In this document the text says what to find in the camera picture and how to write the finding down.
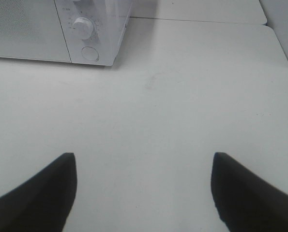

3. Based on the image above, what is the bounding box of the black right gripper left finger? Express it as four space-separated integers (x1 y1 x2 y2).
0 153 77 232

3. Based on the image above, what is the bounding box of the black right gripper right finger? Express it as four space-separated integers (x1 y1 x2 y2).
211 152 288 232

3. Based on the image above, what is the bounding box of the round white door button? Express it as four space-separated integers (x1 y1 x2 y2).
82 46 99 61

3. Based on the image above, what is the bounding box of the white timer knob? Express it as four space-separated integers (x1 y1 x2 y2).
72 17 94 40

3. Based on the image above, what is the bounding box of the white microwave oven body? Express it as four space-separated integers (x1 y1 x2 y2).
55 0 148 66

